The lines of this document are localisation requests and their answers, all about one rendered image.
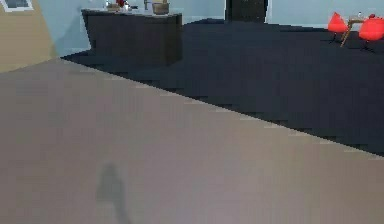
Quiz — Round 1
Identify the red chair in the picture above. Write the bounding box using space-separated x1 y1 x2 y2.
327 11 349 44
358 13 384 53

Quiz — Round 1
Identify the wooden dining table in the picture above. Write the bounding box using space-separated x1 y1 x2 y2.
339 14 368 48

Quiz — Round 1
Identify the white framed wall picture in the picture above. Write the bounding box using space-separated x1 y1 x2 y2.
0 0 35 13

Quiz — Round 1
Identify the dark brown kitchen counter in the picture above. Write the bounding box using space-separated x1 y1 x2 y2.
80 8 184 67

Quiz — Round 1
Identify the brown box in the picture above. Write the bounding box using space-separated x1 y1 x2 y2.
151 0 171 16

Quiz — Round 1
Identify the dark brown room door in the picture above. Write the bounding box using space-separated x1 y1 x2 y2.
224 0 269 24

